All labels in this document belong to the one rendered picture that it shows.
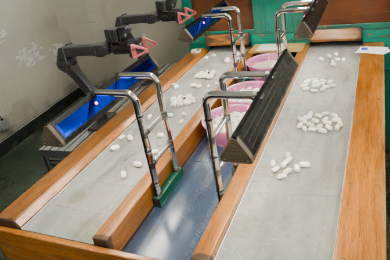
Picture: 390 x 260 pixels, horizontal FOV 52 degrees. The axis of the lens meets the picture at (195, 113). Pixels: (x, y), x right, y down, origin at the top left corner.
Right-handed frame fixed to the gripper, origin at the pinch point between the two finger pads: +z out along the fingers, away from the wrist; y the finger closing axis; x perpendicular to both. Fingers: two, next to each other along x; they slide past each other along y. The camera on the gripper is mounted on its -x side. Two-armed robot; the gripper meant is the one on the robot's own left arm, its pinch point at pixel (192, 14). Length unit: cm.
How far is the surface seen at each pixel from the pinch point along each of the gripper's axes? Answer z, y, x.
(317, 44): 69, 33, 32
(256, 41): 30, 31, 27
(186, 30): 13.3, -45.6, -2.9
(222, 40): 8.2, 27.2, 24.5
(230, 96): 55, -124, -5
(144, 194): 22, -127, 31
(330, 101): 79, -51, 32
